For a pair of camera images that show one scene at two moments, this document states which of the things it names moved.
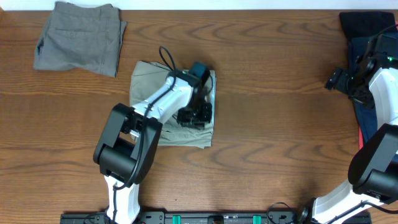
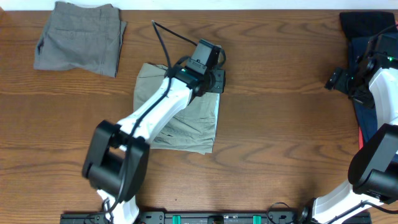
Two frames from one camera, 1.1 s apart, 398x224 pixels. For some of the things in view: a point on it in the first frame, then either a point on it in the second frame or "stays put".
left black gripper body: x=193 y=117 -> x=219 y=81
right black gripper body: x=334 y=78 stays put
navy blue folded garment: x=366 y=115 stays put
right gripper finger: x=332 y=80 stays put
